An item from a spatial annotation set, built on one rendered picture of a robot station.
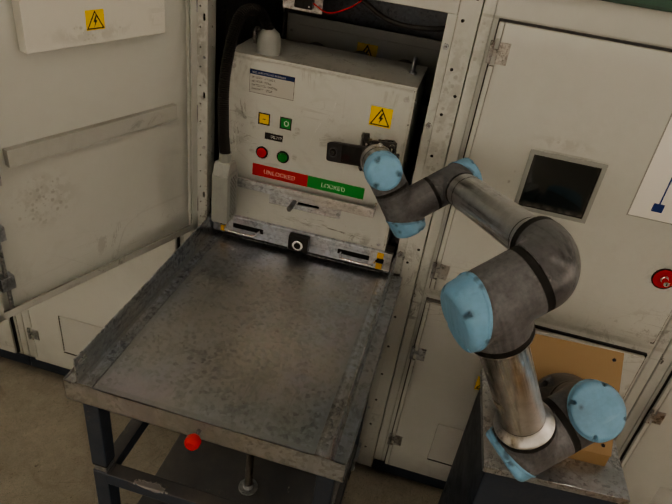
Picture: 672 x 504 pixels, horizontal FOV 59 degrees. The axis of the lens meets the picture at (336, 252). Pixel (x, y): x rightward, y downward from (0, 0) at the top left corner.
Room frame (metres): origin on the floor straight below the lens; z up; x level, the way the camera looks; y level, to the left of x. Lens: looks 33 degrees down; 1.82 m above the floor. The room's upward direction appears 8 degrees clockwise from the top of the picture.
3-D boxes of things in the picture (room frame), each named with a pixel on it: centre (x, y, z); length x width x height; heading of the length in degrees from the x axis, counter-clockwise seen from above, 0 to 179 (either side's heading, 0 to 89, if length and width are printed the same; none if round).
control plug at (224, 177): (1.44, 0.32, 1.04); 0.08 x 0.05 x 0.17; 170
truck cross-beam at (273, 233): (1.48, 0.10, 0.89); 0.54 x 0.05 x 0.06; 80
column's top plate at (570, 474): (1.02, -0.57, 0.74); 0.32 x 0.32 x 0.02; 84
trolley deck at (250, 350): (1.14, 0.16, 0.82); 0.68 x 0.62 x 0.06; 170
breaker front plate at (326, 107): (1.47, 0.11, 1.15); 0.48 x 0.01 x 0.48; 80
